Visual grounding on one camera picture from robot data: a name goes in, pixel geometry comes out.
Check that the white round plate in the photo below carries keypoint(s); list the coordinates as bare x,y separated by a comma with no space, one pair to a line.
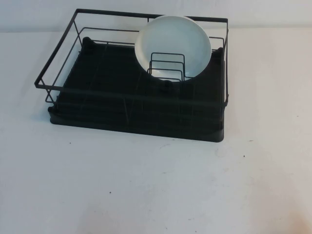
170,36

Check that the black plastic drain tray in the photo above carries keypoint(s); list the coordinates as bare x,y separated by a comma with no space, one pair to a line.
122,122

